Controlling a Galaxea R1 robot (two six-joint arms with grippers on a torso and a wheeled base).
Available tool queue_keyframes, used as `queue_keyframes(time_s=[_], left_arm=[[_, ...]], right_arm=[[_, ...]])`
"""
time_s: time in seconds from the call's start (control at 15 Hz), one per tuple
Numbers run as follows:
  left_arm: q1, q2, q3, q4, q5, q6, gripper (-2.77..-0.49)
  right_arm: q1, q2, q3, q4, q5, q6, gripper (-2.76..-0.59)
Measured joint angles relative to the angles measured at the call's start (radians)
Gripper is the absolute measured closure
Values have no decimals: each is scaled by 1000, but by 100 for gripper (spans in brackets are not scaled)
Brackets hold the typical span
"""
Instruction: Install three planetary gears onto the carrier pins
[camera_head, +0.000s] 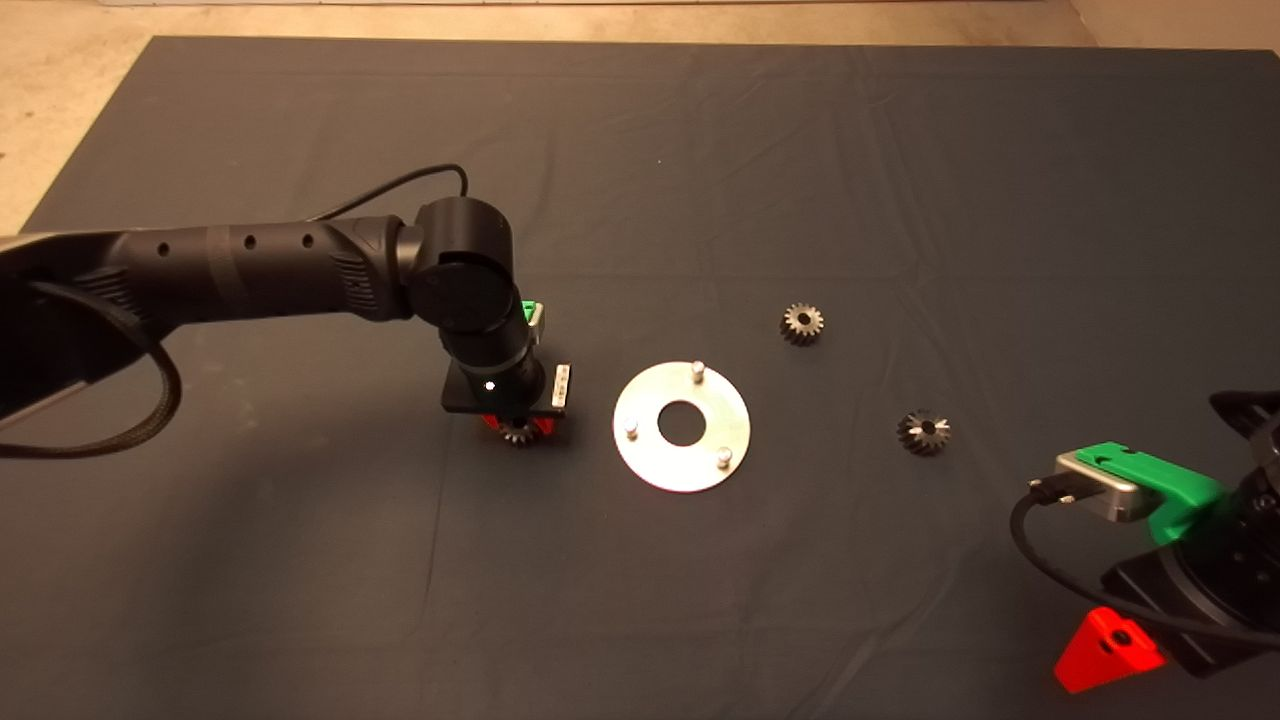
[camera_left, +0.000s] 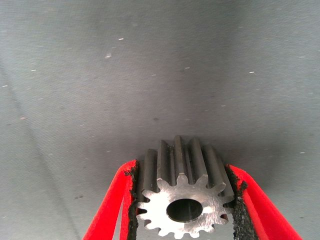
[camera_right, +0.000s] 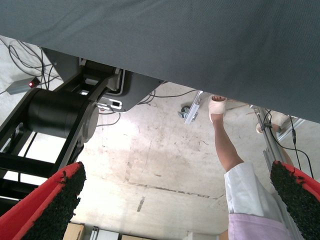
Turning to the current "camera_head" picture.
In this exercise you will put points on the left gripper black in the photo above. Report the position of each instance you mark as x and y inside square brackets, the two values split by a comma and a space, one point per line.
[500, 390]

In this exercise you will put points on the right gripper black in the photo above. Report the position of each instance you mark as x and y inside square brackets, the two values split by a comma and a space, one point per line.
[1220, 600]

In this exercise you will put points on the small steel planetary gear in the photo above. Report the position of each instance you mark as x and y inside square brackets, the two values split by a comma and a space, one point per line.
[517, 433]
[923, 432]
[802, 322]

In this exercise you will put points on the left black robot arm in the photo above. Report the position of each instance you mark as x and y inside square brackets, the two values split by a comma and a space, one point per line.
[250, 270]

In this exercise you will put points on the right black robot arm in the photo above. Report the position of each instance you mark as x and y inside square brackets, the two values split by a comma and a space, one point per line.
[1250, 410]

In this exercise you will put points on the round metal carrier plate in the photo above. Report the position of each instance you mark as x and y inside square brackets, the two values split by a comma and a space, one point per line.
[650, 450]

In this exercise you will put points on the dark grey table cloth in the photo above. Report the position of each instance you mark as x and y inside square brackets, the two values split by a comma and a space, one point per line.
[800, 150]

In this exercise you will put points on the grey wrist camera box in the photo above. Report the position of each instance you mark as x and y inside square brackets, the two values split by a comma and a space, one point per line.
[1100, 490]
[540, 322]

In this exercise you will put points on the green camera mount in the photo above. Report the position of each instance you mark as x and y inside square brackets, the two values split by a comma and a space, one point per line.
[1180, 490]
[527, 312]

